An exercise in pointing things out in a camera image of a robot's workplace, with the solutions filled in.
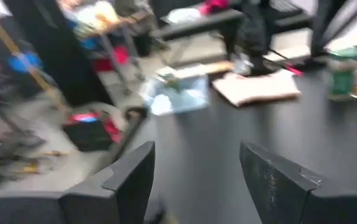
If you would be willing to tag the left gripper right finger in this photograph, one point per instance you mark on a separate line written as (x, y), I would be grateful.
(284, 193)

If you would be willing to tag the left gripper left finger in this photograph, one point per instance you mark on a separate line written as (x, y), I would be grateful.
(128, 186)

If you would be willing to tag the green lid spice jar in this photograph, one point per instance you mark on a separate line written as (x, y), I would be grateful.
(343, 77)

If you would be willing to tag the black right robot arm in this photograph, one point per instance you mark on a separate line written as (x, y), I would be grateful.
(253, 34)

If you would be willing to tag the pink folded cloth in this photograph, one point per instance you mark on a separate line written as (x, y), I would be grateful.
(256, 88)

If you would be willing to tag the clear plastic bag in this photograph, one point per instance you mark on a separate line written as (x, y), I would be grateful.
(182, 15)

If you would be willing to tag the red cloth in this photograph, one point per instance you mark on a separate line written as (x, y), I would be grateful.
(215, 4)

